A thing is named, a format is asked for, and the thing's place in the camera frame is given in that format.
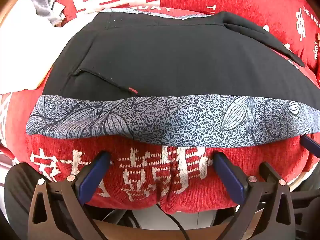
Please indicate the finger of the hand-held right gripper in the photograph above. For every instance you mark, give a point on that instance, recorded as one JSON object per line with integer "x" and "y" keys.
{"x": 311, "y": 143}

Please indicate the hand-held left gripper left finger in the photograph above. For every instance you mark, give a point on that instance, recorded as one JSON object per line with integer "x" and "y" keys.
{"x": 93, "y": 177}

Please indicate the red printed packet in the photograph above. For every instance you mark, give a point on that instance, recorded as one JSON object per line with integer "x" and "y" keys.
{"x": 318, "y": 42}

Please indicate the grey and white cloth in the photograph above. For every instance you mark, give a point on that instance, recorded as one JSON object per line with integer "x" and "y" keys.
{"x": 43, "y": 3}

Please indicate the red printed blanket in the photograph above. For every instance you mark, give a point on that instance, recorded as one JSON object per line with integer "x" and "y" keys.
{"x": 150, "y": 180}

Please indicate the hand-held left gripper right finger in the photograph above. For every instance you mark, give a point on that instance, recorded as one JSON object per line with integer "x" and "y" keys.
{"x": 229, "y": 177}

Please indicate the black pants with grey patterned band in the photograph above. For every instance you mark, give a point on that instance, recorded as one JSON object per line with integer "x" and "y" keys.
{"x": 162, "y": 67}

